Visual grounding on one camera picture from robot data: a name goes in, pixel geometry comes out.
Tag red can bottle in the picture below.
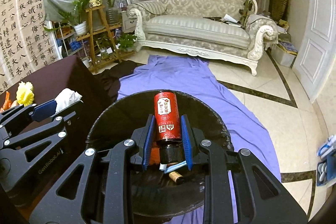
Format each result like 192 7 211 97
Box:
154 90 183 164

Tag gold ornament on stand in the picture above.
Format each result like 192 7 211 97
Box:
89 0 102 8

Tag white ornate sofa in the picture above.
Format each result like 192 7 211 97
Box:
126 0 278 76

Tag blue basket on shelf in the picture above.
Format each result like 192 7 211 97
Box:
69 40 82 51

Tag purple cloth on floor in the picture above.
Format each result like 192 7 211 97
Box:
117 54 282 224

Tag white tissue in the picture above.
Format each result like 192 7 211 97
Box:
55 88 82 113

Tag dark brown tablecloth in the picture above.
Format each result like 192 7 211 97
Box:
1 56 121 208

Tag toy rifle on sofa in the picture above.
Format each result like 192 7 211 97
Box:
239 0 254 28

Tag blue white shoes rack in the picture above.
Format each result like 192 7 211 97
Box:
317 135 336 186

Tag dark framed picture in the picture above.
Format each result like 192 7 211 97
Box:
268 0 289 22

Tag papers on sofa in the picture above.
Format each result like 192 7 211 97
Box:
203 13 244 29

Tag potted plant white pot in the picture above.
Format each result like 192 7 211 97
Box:
43 0 98 37

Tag striped cushion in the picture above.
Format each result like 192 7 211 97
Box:
136 0 166 15

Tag black trash bin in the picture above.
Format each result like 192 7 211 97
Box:
86 90 234 218

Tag grey storage box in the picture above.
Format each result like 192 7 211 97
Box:
271 41 298 67

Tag yellow foam fruit net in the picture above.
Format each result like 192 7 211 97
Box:
16 82 35 106

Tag orange wrapper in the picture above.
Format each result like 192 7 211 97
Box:
0 91 12 113

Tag wooden plant stand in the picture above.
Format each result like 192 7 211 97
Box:
76 5 134 73

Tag small floor potted plant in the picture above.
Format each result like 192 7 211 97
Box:
116 33 137 52

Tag metal shelf rack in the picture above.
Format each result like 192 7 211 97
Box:
52 22 89 59

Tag calligraphy scroll wall hanging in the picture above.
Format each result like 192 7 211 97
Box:
1 0 61 93

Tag white panel door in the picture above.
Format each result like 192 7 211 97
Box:
293 0 335 102

